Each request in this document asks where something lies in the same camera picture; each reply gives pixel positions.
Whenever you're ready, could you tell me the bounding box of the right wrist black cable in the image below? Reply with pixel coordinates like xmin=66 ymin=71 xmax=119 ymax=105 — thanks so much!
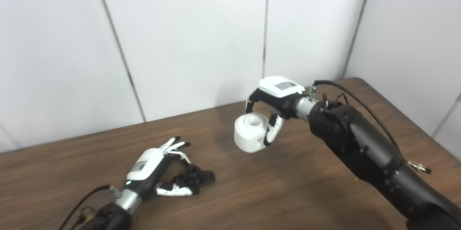
xmin=309 ymin=80 xmax=433 ymax=174

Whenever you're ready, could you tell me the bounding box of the thin wire on right arm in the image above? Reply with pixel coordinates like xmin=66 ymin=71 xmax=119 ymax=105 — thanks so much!
xmin=321 ymin=92 xmax=350 ymax=108

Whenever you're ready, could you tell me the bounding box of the thin wire on left arm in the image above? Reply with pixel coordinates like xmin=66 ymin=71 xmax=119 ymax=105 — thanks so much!
xmin=70 ymin=207 xmax=96 ymax=229

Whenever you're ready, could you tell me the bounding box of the thin wire on arm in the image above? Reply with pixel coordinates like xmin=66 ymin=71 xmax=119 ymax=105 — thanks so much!
xmin=321 ymin=92 xmax=350 ymax=108
xmin=70 ymin=207 xmax=96 ymax=229

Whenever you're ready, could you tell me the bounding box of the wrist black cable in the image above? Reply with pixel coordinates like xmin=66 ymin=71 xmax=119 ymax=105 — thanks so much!
xmin=309 ymin=80 xmax=433 ymax=174
xmin=58 ymin=185 xmax=121 ymax=230

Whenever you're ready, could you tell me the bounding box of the round white plastic piece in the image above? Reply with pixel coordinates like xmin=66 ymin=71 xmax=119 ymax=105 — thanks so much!
xmin=234 ymin=112 xmax=270 ymax=153

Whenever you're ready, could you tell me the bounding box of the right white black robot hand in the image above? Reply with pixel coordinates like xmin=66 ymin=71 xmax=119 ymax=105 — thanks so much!
xmin=246 ymin=76 xmax=306 ymax=147

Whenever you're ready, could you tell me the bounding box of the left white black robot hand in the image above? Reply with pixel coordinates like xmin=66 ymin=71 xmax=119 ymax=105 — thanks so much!
xmin=124 ymin=136 xmax=200 ymax=202

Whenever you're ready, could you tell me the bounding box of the black flanged holder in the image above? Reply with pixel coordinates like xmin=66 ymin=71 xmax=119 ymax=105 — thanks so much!
xmin=171 ymin=164 xmax=216 ymax=191

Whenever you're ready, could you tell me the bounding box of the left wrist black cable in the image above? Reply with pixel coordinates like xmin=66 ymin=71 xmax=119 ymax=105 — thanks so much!
xmin=58 ymin=185 xmax=121 ymax=230

